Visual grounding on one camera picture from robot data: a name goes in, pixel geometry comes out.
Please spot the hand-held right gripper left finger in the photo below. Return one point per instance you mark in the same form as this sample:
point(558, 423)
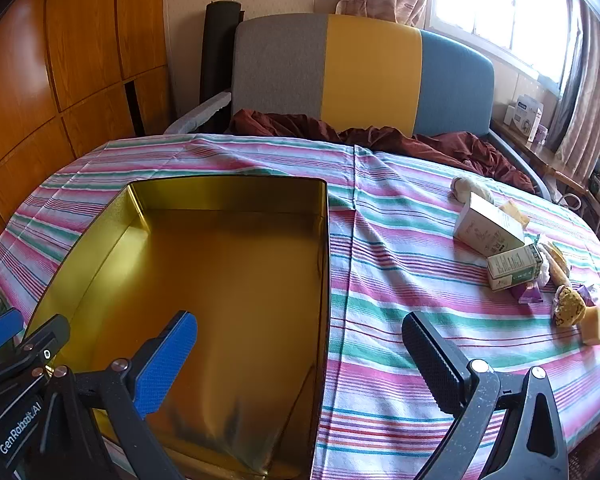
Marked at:
point(170, 360)

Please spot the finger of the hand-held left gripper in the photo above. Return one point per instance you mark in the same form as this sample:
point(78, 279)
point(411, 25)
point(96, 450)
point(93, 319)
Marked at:
point(47, 337)
point(0, 331)

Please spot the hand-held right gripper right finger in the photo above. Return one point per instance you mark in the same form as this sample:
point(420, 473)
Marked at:
point(435, 360)

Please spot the gold metal tin box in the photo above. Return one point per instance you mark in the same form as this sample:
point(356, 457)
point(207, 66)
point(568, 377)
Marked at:
point(230, 270)

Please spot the purple snack packet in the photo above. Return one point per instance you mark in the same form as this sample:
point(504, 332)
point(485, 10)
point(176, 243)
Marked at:
point(527, 292)
point(590, 295)

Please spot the green white small carton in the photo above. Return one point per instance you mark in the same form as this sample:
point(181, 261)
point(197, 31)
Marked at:
point(512, 266)

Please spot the white rectangular carton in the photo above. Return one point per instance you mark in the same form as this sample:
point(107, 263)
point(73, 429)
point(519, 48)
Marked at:
point(485, 227)

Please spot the yellow bread snack packet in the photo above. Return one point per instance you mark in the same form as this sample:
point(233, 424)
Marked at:
point(557, 262)

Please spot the yellow sponge cube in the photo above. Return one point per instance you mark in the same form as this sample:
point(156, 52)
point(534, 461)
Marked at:
point(515, 214)

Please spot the wooden side table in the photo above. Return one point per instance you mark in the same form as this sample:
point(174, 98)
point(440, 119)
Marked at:
point(540, 152)

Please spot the purple jar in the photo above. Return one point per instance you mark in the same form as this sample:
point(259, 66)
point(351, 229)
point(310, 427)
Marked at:
point(540, 133)

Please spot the white printed box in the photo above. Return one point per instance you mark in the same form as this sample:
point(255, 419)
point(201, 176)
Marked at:
point(522, 117)

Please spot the maroon blanket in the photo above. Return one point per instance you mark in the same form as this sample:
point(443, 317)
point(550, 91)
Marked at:
point(290, 127)

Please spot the wooden wardrobe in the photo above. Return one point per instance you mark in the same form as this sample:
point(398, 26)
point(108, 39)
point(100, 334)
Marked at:
point(70, 60)

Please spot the grey yellow blue sofa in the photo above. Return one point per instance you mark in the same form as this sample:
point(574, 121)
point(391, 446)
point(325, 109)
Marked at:
point(370, 70)

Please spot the grey pink side curtain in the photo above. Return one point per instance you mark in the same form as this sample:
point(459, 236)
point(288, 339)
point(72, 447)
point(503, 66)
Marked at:
point(590, 90)

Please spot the black rolled mat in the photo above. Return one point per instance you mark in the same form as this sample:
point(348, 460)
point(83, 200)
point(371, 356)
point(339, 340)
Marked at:
point(220, 50)

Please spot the window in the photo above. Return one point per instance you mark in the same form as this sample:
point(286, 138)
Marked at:
point(505, 5)

